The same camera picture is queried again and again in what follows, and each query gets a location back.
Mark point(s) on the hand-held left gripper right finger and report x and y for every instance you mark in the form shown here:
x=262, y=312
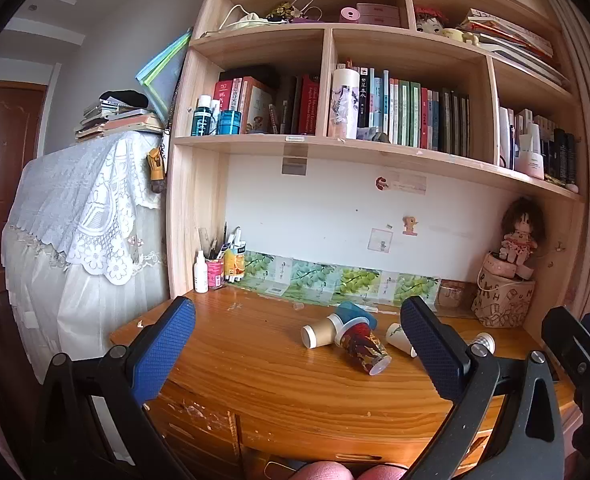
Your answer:
x=430, y=350

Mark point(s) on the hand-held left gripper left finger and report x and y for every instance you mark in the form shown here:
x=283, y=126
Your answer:
x=167, y=345

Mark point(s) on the white green print paper cup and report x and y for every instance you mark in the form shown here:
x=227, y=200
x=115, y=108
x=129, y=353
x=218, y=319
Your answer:
x=397, y=337

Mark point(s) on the white checkered paper cup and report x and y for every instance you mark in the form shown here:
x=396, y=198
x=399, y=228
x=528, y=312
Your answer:
x=485, y=342

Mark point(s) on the red patterned paper cup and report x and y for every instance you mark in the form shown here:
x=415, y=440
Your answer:
x=362, y=347

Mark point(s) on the blue paper cup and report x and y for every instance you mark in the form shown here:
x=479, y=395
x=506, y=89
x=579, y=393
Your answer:
x=352, y=312

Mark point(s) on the brown paper cup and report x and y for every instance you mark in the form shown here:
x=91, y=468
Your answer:
x=320, y=332

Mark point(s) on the clear plastic container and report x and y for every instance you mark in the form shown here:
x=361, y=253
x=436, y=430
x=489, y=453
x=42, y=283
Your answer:
x=454, y=294

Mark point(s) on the white spray bottle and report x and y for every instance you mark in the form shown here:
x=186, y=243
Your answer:
x=201, y=275

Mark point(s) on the letter print fabric basket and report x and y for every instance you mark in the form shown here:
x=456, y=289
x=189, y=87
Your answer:
x=502, y=302

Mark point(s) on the red pen holder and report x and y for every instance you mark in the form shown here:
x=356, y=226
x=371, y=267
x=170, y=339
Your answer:
x=215, y=274

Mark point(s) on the cloth covered piano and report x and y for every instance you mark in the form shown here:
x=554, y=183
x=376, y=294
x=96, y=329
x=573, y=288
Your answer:
x=75, y=315

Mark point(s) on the clear ruler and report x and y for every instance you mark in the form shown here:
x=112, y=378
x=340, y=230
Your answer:
x=204, y=242

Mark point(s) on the wooden desk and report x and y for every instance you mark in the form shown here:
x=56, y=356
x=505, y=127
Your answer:
x=275, y=385

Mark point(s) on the pale square note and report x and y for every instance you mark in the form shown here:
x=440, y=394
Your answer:
x=380, y=240

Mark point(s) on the brown haired rag doll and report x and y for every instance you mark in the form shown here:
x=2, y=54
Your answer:
x=521, y=235

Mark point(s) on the pink cartoon sticker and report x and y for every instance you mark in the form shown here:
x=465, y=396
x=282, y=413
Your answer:
x=411, y=225

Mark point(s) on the green leaf print card strip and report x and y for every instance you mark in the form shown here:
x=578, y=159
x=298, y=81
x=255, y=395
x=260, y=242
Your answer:
x=325, y=277

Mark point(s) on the person's right knee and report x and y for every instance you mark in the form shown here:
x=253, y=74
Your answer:
x=382, y=474

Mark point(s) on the person's knee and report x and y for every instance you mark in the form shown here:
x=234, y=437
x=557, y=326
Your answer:
x=325, y=472
x=382, y=474

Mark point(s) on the wooden bookshelf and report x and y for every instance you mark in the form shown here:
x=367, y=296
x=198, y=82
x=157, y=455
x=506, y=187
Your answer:
x=195, y=200

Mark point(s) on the person's left knee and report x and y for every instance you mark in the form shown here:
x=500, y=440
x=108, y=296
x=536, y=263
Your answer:
x=325, y=472

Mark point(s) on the pale paper label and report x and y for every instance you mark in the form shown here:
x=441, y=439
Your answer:
x=407, y=182

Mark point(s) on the red round sticker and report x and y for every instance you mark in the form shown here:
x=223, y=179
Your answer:
x=382, y=183

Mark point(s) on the yellow hanging toy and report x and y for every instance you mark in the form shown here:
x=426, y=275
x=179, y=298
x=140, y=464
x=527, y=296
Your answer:
x=156, y=170

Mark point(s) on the white lace cloth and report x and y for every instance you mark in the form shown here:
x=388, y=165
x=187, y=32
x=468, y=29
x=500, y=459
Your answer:
x=75, y=195

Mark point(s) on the row of black books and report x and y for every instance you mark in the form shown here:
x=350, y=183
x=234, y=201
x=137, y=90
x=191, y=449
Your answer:
x=560, y=157

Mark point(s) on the pale pink tube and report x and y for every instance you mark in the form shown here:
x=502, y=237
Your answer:
x=535, y=155

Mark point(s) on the grey tape patch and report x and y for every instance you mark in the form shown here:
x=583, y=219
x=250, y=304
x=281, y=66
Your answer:
x=294, y=166

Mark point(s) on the dark teal bottle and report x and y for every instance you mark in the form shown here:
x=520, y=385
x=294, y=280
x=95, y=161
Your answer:
x=201, y=120

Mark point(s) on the stack of books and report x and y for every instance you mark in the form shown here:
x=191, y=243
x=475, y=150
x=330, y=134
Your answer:
x=120, y=122

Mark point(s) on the blue jar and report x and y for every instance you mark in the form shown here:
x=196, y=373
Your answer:
x=230, y=122

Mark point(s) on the small white tube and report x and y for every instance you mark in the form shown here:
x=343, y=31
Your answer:
x=215, y=117

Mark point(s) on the row of green books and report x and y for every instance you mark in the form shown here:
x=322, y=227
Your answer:
x=415, y=115

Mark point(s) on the brown wooden door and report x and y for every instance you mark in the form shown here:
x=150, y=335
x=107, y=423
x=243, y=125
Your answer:
x=5, y=160

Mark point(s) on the black hat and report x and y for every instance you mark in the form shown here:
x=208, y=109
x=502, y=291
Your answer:
x=123, y=98

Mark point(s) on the white floral cylinder tube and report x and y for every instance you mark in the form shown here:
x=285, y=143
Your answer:
x=344, y=105

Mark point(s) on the row of red books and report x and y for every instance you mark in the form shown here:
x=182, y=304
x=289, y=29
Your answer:
x=280, y=107

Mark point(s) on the green plastic folder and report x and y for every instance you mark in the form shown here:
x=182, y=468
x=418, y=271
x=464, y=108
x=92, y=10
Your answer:
x=167, y=77

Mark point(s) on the pile of magazines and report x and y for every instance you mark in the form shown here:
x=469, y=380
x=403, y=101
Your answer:
x=515, y=40

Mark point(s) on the yellow toy figure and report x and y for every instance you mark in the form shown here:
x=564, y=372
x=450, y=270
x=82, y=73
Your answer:
x=457, y=35

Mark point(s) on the doll head figure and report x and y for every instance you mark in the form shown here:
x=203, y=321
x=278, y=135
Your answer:
x=431, y=20

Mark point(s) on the beige cloth bag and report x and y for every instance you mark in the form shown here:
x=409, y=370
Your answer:
x=247, y=21

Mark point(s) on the pink box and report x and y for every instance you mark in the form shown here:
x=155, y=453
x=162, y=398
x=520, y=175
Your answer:
x=379, y=15

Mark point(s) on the pink tape roll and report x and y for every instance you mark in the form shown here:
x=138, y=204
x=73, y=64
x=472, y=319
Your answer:
x=348, y=15

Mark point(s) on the purple gold gift bag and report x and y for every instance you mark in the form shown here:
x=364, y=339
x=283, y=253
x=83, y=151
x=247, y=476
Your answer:
x=295, y=14

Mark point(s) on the pink toy camera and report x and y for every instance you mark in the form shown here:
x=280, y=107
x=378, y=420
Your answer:
x=502, y=267

